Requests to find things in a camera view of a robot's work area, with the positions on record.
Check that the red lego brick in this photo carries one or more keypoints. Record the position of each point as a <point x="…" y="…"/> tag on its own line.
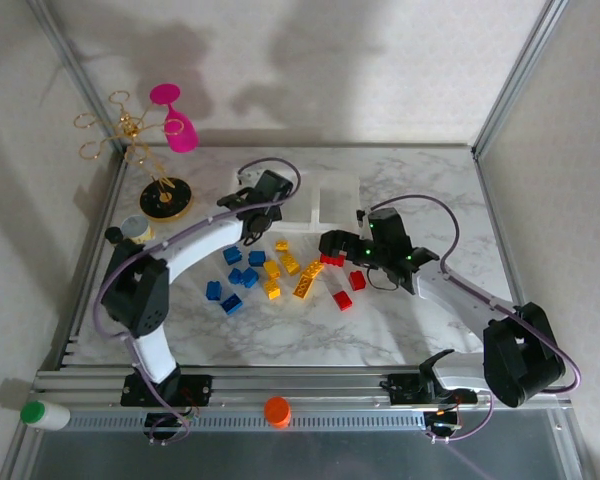
<point x="357" y="280"/>
<point x="342" y="300"/>
<point x="332" y="260"/>

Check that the blue lego brick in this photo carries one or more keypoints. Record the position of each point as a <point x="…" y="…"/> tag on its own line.
<point x="232" y="255"/>
<point x="256" y="258"/>
<point x="250" y="278"/>
<point x="235" y="275"/>
<point x="231" y="304"/>
<point x="213" y="290"/>

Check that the long yellow lego plate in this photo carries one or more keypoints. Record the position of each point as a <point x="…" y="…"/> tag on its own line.
<point x="304" y="286"/>

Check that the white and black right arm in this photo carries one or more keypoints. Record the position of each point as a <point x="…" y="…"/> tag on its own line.
<point x="460" y="295"/>

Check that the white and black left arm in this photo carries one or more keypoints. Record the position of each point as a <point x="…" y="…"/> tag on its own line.
<point x="200" y="240"/>

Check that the pink wine glass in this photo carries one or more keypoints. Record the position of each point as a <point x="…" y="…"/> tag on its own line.
<point x="180" y="132"/>

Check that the small jar grey lid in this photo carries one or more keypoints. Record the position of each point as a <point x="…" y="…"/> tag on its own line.
<point x="137" y="229"/>

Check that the small dark bottle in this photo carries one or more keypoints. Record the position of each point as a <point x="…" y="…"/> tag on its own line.
<point x="113" y="234"/>

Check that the orange cylinder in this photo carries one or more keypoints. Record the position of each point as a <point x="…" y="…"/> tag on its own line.
<point x="277" y="411"/>

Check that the white bottle green cap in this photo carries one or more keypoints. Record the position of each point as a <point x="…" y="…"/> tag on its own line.
<point x="45" y="415"/>

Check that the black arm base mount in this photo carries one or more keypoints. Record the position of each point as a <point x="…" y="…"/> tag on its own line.
<point x="395" y="387"/>
<point x="200" y="387"/>

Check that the aluminium frame rail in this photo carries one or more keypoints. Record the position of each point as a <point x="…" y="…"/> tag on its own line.
<point x="305" y="385"/>

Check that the aluminium frame post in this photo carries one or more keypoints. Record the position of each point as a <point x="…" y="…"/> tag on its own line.
<point x="79" y="75"/>
<point x="520" y="75"/>

